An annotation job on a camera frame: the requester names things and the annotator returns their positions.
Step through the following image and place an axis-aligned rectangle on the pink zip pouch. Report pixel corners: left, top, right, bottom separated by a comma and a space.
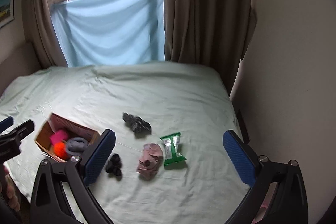
50, 129, 69, 145

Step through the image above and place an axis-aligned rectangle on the orange fluffy ball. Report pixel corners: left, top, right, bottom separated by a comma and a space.
54, 141, 69, 161

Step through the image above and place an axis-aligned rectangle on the grey sock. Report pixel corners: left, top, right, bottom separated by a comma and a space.
65, 137, 89, 157

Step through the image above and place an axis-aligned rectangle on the black scrunchie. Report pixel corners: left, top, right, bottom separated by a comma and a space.
105, 153, 122, 177

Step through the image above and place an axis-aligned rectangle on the dusty pink cloth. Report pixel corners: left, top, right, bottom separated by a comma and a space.
137, 143, 163, 180

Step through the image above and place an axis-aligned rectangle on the black patterned cloth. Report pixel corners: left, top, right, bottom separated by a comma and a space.
122, 113, 151, 134

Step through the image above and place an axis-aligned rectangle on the green snack packet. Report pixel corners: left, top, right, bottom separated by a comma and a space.
160, 132, 186, 166

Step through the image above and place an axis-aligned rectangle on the person's left hand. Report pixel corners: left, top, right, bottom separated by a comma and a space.
1, 164, 21, 212

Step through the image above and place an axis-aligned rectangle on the brown cardboard box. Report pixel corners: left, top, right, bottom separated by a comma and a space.
35, 113, 100, 162

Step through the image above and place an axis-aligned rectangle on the brown left curtain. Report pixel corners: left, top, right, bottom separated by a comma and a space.
22, 0, 67, 68

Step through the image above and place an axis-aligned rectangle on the brown curtain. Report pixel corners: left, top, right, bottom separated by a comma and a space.
22, 0, 67, 68
164, 0, 251, 92

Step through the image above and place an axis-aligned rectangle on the pale green bed sheet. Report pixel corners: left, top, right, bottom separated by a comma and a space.
1, 62, 248, 223

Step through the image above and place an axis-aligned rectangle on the light blue hanging cloth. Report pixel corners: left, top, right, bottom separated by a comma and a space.
51, 0, 165, 67

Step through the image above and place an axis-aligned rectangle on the brown right curtain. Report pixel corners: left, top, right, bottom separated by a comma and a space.
164, 0, 251, 92

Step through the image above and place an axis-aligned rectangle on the framed wall picture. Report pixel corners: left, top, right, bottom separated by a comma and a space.
0, 0, 15, 28

